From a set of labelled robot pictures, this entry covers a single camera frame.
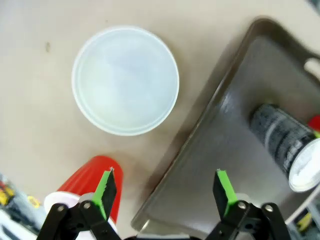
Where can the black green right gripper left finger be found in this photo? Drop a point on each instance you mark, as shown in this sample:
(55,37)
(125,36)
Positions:
(107,192)

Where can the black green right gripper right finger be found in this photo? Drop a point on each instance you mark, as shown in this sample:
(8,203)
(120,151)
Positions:
(222,195)

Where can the black Pepsi can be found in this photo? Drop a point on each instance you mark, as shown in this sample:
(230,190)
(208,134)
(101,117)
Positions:
(282,135)

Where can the red plastic cup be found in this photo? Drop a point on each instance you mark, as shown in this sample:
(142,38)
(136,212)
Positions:
(85,177)

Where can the brown plastic serving tray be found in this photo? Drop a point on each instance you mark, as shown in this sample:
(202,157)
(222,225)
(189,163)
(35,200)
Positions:
(212,155)

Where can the black yellow floor clutter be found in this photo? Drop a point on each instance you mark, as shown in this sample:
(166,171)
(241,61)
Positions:
(17,202)

